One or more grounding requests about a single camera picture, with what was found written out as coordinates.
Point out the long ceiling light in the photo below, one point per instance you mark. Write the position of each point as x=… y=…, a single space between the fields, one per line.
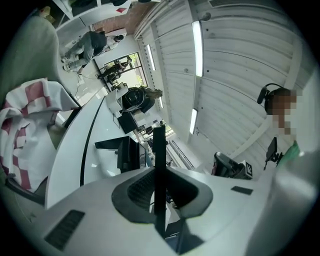
x=193 y=121
x=197 y=48
x=151 y=57

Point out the black computer monitor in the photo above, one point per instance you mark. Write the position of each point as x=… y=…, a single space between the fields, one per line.
x=125 y=152

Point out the black chest-mounted device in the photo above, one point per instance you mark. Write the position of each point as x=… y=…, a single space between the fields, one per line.
x=272 y=150

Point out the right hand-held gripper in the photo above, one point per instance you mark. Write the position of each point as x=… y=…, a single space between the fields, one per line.
x=228 y=166

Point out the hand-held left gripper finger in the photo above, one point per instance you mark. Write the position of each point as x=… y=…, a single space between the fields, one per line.
x=163 y=175
x=157 y=175

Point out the white box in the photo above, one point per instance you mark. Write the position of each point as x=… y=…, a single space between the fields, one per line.
x=114 y=100

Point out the black head-mounted camera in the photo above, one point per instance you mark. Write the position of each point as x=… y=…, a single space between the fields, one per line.
x=263 y=93

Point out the glass door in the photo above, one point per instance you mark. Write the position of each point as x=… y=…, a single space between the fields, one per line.
x=125 y=67

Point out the grey ceiling sensor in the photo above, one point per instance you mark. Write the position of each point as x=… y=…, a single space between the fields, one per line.
x=206 y=16

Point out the black box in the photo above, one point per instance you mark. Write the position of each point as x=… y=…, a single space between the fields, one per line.
x=127 y=122

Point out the red and white checked cloth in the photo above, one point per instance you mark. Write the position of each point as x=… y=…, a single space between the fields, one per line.
x=27 y=130

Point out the person's head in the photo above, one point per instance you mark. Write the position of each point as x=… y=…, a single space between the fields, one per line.
x=283 y=110

